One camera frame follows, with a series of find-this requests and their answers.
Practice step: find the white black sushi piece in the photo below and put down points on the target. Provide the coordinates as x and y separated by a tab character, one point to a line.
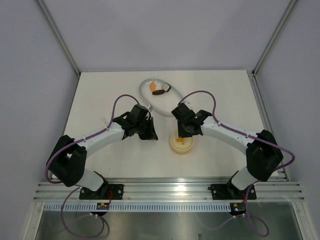
166	87

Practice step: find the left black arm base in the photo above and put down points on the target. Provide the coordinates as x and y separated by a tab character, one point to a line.
105	192

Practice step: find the aluminium front rail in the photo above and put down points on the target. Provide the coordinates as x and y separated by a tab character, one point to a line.
178	189

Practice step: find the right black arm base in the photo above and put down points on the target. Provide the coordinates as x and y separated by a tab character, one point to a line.
229	192

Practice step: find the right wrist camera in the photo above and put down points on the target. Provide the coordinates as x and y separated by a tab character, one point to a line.
182	113

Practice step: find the white slotted cable duct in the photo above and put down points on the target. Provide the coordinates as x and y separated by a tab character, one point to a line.
132	207

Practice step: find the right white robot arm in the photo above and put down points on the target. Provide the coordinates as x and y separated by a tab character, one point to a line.
260	149

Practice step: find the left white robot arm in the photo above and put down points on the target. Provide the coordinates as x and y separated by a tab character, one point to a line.
67	162

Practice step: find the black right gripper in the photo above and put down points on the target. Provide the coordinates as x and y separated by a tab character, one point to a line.
182	134

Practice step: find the round cream lunch box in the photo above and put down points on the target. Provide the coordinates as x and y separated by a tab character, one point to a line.
181	146

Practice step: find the dark brown food piece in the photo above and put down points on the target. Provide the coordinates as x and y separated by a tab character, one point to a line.
158	92

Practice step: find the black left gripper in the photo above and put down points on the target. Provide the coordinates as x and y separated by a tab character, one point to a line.
151	134

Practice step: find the left aluminium frame post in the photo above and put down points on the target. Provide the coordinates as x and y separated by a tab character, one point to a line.
44	9

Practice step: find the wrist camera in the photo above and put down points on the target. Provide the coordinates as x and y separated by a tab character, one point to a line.
182	113
140	112

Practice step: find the right aluminium frame post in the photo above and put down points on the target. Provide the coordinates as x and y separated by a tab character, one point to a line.
280	26

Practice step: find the aluminium frame post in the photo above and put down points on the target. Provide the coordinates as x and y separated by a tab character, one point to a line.
280	26
44	9

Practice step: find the white oval plate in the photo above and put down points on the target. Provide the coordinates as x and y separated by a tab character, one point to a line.
164	103

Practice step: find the orange food piece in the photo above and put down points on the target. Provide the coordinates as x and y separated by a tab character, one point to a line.
153	86

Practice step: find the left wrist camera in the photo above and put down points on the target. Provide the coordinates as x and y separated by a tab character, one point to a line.
140	112

